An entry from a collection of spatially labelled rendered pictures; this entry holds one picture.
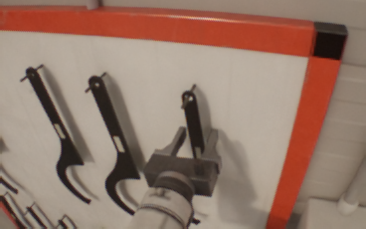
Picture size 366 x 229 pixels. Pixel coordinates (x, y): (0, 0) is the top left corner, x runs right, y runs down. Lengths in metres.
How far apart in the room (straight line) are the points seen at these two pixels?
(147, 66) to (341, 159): 0.49
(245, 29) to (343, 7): 0.17
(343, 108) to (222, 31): 0.29
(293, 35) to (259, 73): 0.10
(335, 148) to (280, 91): 0.21
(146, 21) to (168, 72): 0.12
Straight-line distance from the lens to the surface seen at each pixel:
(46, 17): 0.70
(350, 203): 0.79
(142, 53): 0.60
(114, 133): 0.72
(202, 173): 0.52
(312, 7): 0.54
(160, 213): 0.46
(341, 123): 0.66
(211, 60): 0.56
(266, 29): 0.50
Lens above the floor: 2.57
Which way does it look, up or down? 37 degrees down
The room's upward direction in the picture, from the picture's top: 3 degrees counter-clockwise
